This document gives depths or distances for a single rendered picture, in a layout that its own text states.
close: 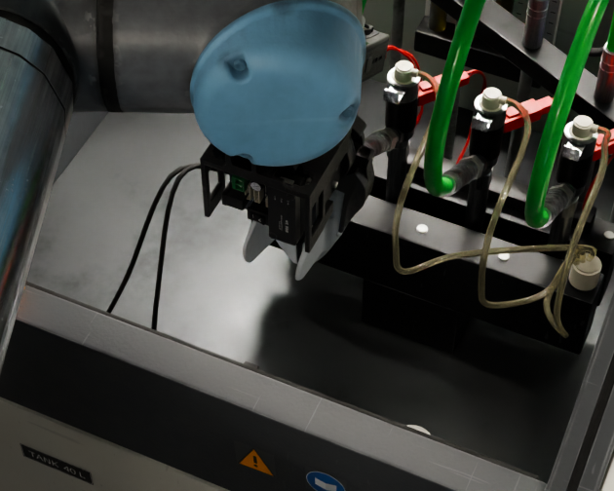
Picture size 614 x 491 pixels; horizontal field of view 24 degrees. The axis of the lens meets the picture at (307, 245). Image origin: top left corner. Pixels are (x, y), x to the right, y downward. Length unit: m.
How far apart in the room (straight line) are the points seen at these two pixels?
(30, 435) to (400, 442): 0.44
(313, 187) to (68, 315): 0.54
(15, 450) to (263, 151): 0.95
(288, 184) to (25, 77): 0.27
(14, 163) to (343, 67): 0.15
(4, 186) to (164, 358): 0.75
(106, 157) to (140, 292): 0.20
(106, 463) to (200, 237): 0.26
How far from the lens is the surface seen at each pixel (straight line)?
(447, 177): 1.14
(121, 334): 1.29
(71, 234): 1.53
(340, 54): 0.62
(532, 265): 1.30
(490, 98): 1.21
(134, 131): 1.62
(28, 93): 0.58
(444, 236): 1.32
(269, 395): 1.24
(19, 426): 1.49
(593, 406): 1.17
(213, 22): 0.63
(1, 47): 0.60
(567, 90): 1.03
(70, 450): 1.48
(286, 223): 0.84
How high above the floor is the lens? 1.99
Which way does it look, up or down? 51 degrees down
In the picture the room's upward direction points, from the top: straight up
